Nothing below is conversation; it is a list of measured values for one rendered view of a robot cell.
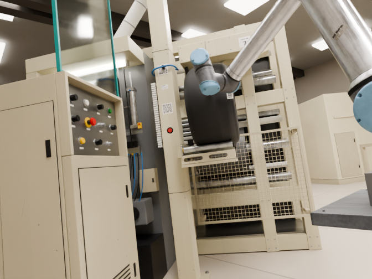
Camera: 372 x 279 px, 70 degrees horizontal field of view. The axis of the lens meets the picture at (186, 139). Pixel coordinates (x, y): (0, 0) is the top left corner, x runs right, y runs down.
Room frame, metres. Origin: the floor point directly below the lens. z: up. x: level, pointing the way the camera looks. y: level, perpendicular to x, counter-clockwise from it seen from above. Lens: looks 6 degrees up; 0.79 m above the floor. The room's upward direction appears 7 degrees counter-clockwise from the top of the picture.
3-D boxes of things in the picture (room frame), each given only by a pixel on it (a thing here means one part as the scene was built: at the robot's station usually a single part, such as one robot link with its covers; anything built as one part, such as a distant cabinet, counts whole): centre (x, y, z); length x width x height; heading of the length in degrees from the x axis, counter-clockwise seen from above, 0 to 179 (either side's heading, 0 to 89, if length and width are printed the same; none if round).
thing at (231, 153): (1.75, -0.13, 0.83); 0.36 x 0.09 x 0.06; 78
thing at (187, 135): (2.31, -0.03, 1.05); 0.20 x 0.15 x 0.30; 78
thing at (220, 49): (2.16, -0.35, 1.71); 0.61 x 0.25 x 0.15; 78
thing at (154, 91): (1.91, 0.18, 1.19); 0.05 x 0.04 x 0.48; 168
